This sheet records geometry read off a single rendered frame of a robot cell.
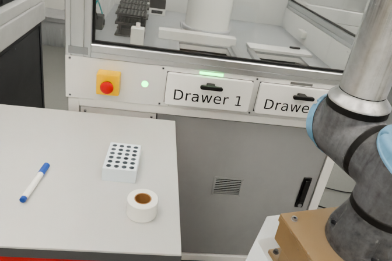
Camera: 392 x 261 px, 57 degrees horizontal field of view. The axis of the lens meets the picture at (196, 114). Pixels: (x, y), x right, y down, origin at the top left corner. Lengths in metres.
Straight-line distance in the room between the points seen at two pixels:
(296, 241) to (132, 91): 0.74
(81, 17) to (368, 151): 0.87
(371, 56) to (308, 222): 0.34
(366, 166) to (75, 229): 0.58
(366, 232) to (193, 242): 1.06
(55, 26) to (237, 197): 3.23
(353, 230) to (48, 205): 0.63
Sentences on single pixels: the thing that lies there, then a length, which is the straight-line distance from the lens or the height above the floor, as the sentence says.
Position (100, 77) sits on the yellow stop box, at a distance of 1.18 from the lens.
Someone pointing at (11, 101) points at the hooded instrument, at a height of 0.52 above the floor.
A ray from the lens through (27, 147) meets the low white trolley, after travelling 1.09.
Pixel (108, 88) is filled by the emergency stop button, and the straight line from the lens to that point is 1.16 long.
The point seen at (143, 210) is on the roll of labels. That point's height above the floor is 0.80.
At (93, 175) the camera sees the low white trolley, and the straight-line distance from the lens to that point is 0.97.
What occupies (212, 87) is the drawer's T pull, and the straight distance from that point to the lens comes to 1.18.
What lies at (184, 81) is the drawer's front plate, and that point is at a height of 0.91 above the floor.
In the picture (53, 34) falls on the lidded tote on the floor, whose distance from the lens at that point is 4.35.
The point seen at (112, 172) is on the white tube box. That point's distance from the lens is 0.94.
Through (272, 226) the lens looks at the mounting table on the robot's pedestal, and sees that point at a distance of 0.91.
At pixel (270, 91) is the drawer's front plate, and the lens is 1.26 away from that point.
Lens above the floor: 1.34
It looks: 26 degrees down
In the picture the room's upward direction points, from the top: 9 degrees clockwise
